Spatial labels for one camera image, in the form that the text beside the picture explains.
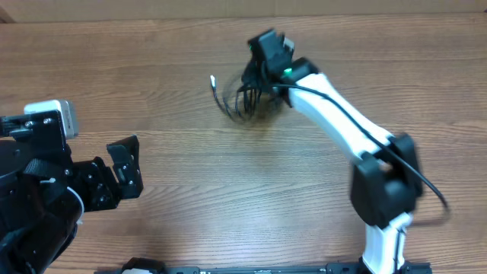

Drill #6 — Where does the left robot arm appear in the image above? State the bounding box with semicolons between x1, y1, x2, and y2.
1;110;143;273

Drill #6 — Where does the black usb cable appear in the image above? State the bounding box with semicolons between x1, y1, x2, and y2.
222;72;285;123

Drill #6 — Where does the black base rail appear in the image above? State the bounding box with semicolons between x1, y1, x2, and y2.
94;257;433;274

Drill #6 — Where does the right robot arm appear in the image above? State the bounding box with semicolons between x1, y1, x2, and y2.
242;29;431;273

